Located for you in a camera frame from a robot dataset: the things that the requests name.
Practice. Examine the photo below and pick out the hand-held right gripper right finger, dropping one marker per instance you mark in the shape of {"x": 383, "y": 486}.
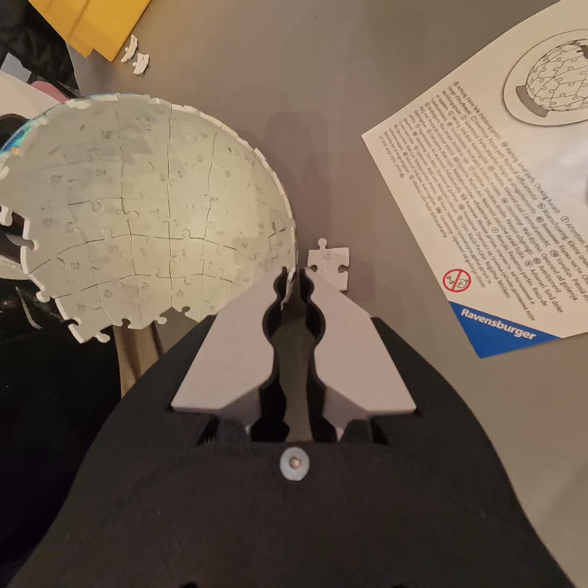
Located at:
{"x": 358, "y": 367}

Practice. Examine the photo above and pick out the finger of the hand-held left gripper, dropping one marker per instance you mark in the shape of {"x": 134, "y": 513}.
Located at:
{"x": 18, "y": 242}
{"x": 13, "y": 97}

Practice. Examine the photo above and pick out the person's black jacket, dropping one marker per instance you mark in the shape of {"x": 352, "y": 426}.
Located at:
{"x": 46, "y": 413}

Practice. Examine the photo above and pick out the yellow plastic box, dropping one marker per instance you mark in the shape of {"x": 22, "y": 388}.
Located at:
{"x": 92, "y": 23}

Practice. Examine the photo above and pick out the white puzzle piece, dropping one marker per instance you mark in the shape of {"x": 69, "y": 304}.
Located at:
{"x": 130, "y": 48}
{"x": 290, "y": 282}
{"x": 141, "y": 63}
{"x": 328, "y": 261}

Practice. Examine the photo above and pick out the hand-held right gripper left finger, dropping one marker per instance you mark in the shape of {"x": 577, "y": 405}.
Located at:
{"x": 225, "y": 363}

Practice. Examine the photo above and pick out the white instruction leaflet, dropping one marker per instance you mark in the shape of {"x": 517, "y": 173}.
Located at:
{"x": 496, "y": 206}

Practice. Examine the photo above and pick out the partly built puzzle ball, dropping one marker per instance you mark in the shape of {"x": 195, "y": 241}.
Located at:
{"x": 151, "y": 206}

